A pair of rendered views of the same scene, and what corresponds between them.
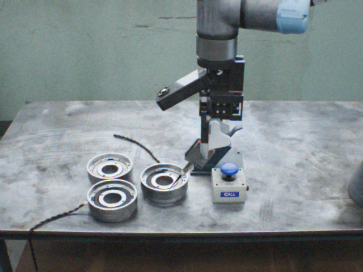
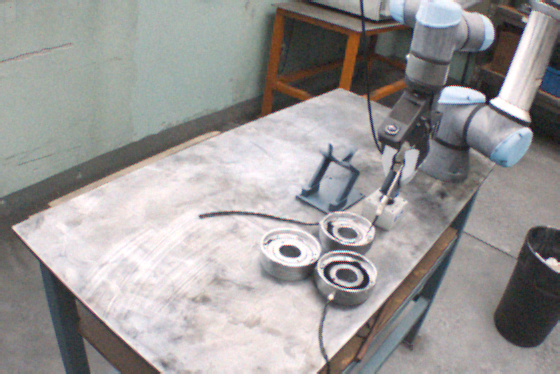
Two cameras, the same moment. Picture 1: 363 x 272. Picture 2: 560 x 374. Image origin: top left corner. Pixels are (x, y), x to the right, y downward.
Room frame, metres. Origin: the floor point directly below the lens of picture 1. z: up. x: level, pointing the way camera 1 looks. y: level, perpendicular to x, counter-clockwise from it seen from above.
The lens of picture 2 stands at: (0.52, 0.78, 1.39)
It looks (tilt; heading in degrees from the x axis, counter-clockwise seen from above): 31 degrees down; 302
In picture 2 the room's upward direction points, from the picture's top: 9 degrees clockwise
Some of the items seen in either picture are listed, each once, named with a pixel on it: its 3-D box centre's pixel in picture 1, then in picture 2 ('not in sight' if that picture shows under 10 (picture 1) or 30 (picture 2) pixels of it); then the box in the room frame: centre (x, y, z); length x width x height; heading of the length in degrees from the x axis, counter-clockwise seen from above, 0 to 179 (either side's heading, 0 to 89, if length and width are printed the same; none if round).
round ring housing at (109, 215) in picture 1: (112, 201); (345, 278); (0.77, 0.14, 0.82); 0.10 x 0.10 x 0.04
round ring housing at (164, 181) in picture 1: (164, 183); (346, 236); (0.83, 0.03, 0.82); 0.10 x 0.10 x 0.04
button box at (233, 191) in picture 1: (230, 185); (385, 207); (0.82, -0.11, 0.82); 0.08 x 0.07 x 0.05; 90
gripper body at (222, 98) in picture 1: (219, 86); (418, 109); (0.80, -0.07, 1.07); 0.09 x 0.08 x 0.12; 88
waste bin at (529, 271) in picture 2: not in sight; (540, 290); (0.34, -1.06, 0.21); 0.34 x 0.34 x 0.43
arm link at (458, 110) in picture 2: not in sight; (460, 113); (0.80, -0.46, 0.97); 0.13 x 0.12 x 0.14; 162
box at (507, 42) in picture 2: not in sight; (518, 55); (1.13, -3.56, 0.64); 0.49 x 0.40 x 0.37; 5
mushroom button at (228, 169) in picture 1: (228, 175); not in sight; (0.82, -0.11, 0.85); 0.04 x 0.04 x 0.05
